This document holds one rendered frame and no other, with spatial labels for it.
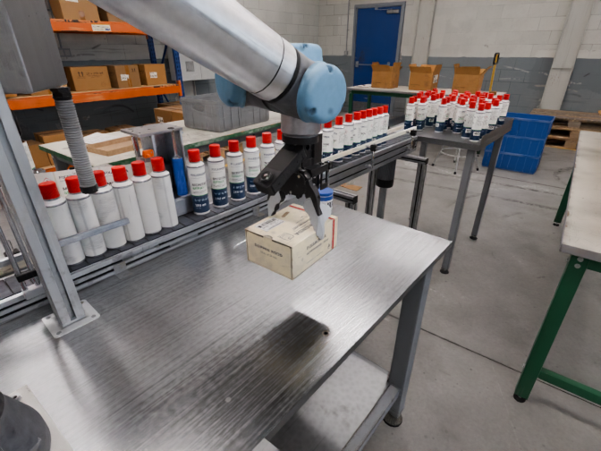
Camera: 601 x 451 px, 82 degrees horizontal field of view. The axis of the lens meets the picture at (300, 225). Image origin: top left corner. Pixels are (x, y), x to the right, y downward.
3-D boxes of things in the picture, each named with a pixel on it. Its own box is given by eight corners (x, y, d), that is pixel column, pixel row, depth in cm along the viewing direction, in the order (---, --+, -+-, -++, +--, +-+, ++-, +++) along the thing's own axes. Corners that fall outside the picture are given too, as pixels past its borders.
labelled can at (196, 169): (204, 208, 115) (195, 146, 105) (214, 212, 112) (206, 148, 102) (190, 213, 111) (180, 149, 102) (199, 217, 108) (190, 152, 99)
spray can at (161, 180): (173, 219, 107) (160, 154, 98) (181, 225, 104) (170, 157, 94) (156, 225, 103) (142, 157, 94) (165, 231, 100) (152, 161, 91)
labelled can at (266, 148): (268, 183, 135) (266, 130, 125) (278, 187, 132) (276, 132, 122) (258, 187, 131) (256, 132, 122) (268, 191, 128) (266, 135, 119)
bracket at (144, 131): (163, 124, 109) (163, 122, 108) (182, 130, 102) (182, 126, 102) (120, 131, 100) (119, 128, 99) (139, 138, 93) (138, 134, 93)
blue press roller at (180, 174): (186, 202, 113) (178, 153, 106) (191, 205, 111) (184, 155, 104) (177, 206, 111) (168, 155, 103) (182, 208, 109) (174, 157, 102)
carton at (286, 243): (293, 231, 85) (293, 203, 82) (335, 246, 79) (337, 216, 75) (247, 259, 74) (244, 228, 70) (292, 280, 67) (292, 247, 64)
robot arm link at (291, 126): (305, 114, 60) (269, 110, 64) (304, 141, 62) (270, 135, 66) (328, 110, 65) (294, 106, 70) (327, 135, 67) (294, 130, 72)
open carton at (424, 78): (402, 89, 529) (406, 63, 512) (414, 88, 558) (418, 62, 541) (430, 91, 504) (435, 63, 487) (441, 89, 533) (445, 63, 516)
